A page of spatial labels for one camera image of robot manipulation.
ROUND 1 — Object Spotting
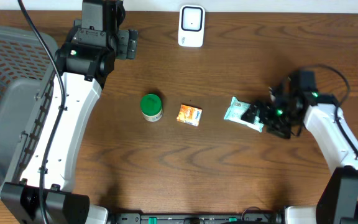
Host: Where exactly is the mint green wet wipes pack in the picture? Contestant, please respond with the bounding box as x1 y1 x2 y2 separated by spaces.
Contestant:
224 96 264 133

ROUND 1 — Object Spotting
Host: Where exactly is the green lid white jar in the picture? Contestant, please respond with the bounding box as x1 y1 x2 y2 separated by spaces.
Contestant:
140 94 163 122

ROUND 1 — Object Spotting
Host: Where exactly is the orange tissue pack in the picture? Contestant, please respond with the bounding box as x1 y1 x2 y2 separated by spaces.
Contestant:
176 105 203 126

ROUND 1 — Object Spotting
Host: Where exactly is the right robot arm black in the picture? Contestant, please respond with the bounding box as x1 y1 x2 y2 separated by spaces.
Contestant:
241 68 358 223

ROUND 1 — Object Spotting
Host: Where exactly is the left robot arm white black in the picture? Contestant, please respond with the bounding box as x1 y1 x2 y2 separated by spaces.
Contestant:
1 1 138 223

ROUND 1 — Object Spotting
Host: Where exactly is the grey plastic shopping basket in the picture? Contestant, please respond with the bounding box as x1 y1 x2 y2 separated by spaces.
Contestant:
0 26 53 194

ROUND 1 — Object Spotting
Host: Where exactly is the black mounting rail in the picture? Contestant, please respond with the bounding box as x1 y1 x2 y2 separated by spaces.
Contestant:
107 210 285 224

